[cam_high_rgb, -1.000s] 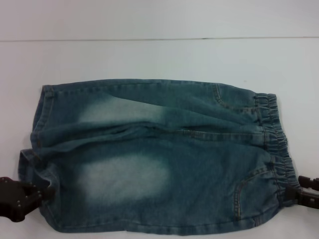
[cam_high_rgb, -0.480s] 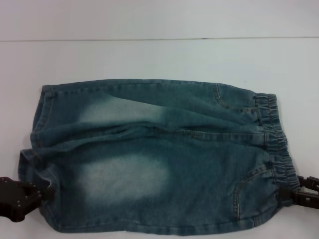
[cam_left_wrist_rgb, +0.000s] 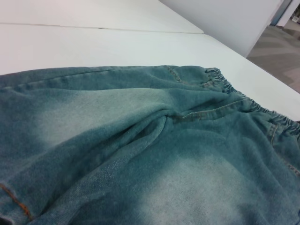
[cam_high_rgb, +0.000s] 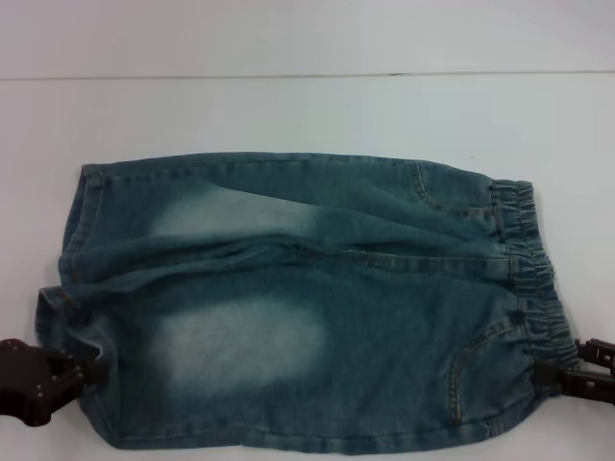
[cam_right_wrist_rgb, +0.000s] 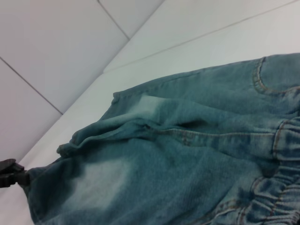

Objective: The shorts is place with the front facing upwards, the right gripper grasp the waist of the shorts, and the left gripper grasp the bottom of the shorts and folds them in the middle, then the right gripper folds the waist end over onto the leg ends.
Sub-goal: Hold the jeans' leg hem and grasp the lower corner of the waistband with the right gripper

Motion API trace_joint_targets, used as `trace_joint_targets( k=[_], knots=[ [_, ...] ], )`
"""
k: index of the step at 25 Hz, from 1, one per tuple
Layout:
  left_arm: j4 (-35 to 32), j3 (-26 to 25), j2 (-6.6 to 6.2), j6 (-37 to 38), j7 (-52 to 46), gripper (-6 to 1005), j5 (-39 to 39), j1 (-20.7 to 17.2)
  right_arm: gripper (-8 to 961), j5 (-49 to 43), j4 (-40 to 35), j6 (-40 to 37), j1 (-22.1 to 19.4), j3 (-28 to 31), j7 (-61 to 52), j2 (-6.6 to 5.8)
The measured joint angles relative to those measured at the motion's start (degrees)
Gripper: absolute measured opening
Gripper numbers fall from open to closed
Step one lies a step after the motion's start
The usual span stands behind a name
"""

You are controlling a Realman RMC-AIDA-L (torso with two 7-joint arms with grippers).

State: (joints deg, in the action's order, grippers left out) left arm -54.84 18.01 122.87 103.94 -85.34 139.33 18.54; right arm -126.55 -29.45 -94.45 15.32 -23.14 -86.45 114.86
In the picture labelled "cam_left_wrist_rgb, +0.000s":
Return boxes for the blue washed denim shorts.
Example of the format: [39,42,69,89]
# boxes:
[0,65,300,225]

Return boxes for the blue background partition panel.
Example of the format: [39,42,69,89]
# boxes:
[269,0,293,27]

